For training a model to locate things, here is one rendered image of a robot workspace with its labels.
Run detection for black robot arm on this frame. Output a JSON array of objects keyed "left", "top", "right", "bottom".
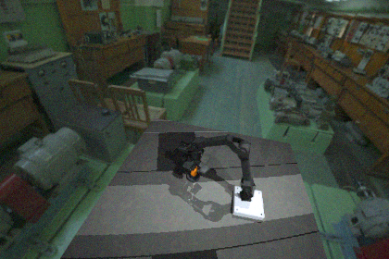
[{"left": 178, "top": 134, "right": 256, "bottom": 202}]

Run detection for orange knob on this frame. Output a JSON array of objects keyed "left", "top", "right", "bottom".
[{"left": 191, "top": 166, "right": 197, "bottom": 176}]

